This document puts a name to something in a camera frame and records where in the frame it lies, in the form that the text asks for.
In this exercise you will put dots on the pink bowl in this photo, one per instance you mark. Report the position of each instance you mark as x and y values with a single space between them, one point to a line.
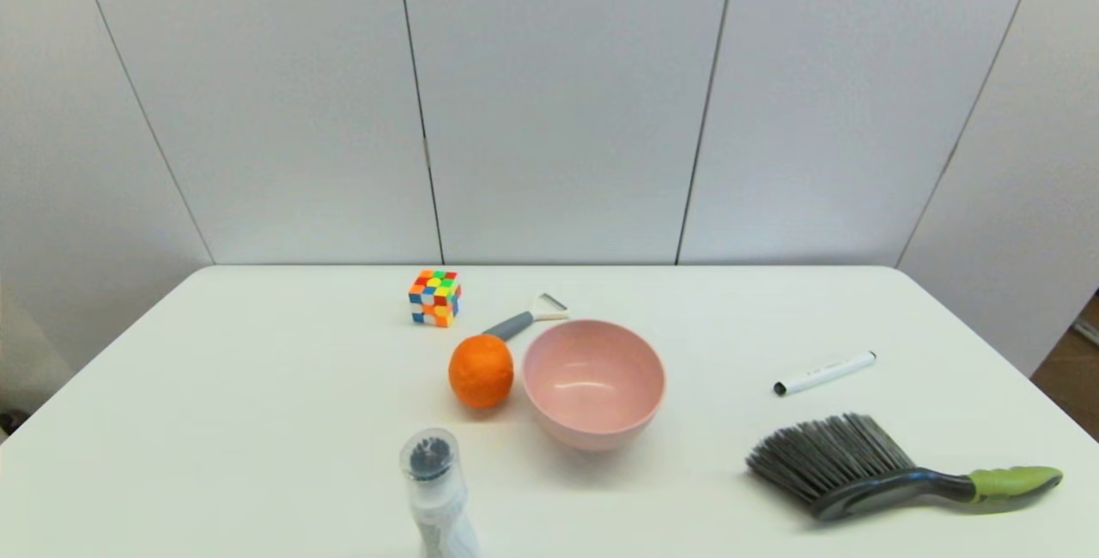
593 386

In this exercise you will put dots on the white marker with black cap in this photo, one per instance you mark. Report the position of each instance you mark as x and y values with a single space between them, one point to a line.
824 373

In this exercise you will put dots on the multicoloured puzzle cube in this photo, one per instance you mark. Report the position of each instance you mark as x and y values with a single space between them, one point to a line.
434 298

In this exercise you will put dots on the orange fruit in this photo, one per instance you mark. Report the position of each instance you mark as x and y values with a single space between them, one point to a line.
481 371

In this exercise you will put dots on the clear bottle with black brush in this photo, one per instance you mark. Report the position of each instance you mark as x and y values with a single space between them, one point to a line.
436 489

